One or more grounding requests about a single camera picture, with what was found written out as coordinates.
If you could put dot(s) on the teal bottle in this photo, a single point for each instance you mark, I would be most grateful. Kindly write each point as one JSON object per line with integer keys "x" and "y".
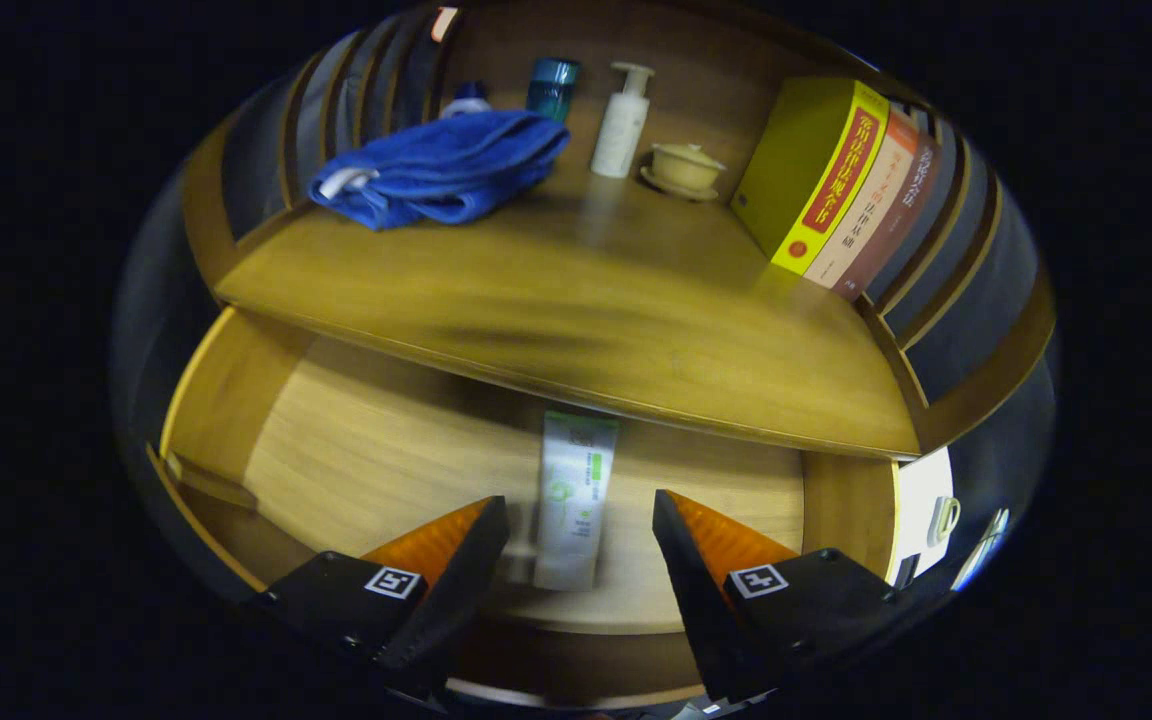
{"x": 550, "y": 88}

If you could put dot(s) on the blue folded towel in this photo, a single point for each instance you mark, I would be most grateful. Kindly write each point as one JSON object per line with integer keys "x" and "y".
{"x": 446, "y": 165}

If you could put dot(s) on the wooden drawer with black knob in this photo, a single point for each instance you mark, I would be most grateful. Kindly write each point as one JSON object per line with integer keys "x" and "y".
{"x": 386, "y": 440}

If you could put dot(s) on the beige lidded teacup with saucer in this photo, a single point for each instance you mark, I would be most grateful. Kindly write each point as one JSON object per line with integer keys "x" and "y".
{"x": 683, "y": 168}

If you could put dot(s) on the small white blue-capped bottle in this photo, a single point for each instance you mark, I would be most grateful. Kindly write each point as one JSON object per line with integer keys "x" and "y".
{"x": 466, "y": 103}

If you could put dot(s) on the white side cabinet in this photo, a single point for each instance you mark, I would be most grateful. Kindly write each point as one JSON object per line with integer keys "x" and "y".
{"x": 916, "y": 500}

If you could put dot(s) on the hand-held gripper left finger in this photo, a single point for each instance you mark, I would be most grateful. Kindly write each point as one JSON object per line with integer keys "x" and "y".
{"x": 456, "y": 590}

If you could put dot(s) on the white and green tube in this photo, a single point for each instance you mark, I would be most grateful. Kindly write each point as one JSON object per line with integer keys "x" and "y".
{"x": 576, "y": 500}

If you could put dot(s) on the white pump bottle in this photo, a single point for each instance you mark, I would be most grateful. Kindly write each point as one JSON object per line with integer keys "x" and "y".
{"x": 621, "y": 130}

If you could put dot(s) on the thick yellow book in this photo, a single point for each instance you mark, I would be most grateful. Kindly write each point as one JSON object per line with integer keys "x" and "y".
{"x": 796, "y": 160}

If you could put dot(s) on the orange and white book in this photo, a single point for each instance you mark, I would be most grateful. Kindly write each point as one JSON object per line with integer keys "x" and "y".
{"x": 866, "y": 215}

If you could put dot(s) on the brown book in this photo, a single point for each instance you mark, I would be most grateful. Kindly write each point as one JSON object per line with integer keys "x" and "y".
{"x": 901, "y": 225}

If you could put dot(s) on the wooden cabinet with slatted sides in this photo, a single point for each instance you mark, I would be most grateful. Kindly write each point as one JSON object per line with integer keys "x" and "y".
{"x": 716, "y": 60}

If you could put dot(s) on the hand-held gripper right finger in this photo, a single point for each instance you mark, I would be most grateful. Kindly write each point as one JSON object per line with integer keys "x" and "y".
{"x": 706, "y": 590}

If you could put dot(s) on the wooden countertop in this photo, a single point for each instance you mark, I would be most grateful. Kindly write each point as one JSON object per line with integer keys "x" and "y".
{"x": 586, "y": 290}

